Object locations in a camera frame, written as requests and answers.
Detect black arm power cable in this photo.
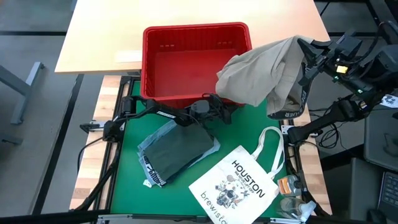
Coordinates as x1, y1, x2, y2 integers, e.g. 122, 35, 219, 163
76, 136, 105, 175

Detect khaki garment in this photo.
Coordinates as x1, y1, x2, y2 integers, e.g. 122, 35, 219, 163
215, 35, 315, 121

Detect dark green garment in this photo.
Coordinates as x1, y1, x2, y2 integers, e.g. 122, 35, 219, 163
144, 124, 215, 183

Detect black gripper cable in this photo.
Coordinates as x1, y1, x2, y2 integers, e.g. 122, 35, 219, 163
201, 92, 226, 110

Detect black cable bundle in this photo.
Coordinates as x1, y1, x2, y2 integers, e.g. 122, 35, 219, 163
309, 107, 343, 150

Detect black metal table frame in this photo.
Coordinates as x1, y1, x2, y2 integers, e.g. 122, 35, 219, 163
93, 76, 312, 224

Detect red fabric laundry bin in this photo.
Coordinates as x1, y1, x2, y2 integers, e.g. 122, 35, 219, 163
141, 21, 253, 110

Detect white label strip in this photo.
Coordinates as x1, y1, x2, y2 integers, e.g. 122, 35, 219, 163
114, 50, 144, 63

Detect black metal desk leg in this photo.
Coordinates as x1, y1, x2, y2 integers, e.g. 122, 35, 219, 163
313, 0, 398, 85

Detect laptop keyboard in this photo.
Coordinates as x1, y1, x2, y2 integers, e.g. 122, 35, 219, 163
377, 170, 398, 215

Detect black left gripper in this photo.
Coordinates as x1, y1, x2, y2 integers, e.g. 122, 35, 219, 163
186, 98, 233, 127

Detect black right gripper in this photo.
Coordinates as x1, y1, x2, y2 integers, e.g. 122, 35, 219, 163
297, 32, 366, 90

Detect white printed t-shirt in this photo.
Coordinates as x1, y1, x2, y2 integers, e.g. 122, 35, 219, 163
188, 126, 285, 224

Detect light wooden desk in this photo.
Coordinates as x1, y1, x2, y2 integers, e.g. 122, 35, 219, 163
55, 0, 331, 75

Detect navy Puma t-shirt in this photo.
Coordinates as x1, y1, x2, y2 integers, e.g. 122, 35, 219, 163
141, 155, 167, 187

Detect clear spray bottle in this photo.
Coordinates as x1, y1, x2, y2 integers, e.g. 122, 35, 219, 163
278, 197, 317, 222

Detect dark grey cabinet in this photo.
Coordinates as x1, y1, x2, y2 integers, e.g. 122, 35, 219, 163
323, 157, 383, 224

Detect white patterned tag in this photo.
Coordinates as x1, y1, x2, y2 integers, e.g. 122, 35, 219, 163
381, 93, 398, 109

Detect grey plastic case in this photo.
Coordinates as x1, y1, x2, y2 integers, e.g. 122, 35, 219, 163
363, 107, 398, 172

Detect grey metal desk leg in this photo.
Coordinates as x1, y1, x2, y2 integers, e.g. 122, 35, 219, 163
0, 61, 46, 125

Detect black stand strut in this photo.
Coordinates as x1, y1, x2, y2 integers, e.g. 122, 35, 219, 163
0, 152, 121, 224

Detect light blue denim jeans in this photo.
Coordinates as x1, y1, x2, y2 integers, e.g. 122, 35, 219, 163
136, 119, 221, 188

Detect black computer mouse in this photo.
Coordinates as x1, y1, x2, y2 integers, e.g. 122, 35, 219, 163
366, 208, 388, 224

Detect orange label sanitizer bottle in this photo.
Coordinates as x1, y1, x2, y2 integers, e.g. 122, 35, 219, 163
277, 174, 307, 197

